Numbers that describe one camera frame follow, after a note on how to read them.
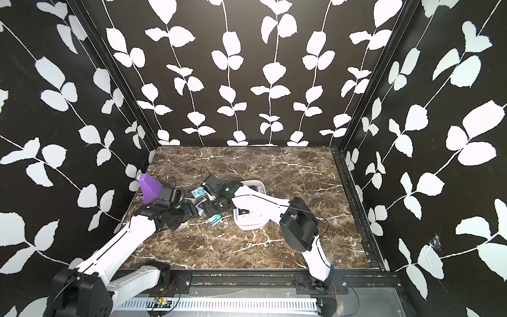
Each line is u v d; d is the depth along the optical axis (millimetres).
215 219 880
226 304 703
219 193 642
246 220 874
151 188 860
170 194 651
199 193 976
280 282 748
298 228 505
